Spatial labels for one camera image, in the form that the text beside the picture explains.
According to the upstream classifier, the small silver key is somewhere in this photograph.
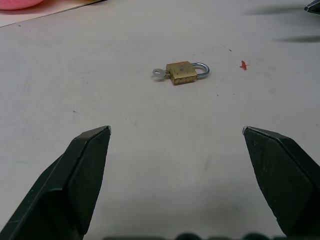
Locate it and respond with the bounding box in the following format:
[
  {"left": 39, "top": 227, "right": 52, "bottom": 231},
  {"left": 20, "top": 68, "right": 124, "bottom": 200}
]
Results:
[{"left": 151, "top": 68, "right": 171, "bottom": 81}]

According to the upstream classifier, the brass padlock with steel shackle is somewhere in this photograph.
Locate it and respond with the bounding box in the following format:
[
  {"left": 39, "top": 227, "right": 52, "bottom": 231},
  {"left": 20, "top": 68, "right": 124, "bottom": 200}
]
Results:
[{"left": 166, "top": 60, "right": 210, "bottom": 86}]

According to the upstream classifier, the pink fluffy object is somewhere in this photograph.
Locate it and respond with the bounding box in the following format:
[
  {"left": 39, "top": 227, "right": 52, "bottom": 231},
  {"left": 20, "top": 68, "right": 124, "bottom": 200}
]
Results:
[{"left": 0, "top": 0, "right": 45, "bottom": 11}]

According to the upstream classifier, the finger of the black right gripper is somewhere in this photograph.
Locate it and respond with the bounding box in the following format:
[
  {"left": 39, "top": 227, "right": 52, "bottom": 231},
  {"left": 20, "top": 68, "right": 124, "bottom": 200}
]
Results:
[{"left": 303, "top": 0, "right": 320, "bottom": 15}]

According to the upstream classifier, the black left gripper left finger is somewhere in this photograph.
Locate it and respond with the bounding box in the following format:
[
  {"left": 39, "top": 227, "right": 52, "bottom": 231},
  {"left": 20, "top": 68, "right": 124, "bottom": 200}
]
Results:
[{"left": 0, "top": 125, "right": 112, "bottom": 240}]

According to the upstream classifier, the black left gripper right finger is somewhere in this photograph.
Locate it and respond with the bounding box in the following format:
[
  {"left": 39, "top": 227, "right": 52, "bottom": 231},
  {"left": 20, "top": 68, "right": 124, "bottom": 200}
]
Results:
[{"left": 242, "top": 126, "right": 320, "bottom": 236}]

